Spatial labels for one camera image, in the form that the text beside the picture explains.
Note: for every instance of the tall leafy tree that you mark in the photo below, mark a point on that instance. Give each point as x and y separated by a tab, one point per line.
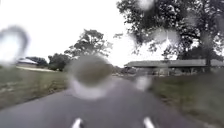
90	43

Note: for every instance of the grey asphalt path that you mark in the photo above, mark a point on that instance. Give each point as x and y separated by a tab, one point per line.
113	111

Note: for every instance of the dark bushy tree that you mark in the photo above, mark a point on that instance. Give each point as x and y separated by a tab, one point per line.
59	62

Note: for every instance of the long low building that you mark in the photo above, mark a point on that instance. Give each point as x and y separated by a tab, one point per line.
173	65

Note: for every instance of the robot's own part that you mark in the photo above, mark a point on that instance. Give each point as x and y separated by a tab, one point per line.
148	122
76	123

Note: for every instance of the distant dark trees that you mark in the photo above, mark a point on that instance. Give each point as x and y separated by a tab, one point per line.
39	61

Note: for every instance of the grass verge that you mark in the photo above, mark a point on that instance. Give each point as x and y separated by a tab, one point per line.
190	93

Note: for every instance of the grass field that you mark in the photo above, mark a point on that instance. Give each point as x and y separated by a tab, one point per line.
30	83

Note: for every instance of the large dark tree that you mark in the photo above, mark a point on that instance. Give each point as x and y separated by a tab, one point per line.
186	23

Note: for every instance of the small pale-roofed building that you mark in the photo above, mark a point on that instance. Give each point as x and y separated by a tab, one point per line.
26	62

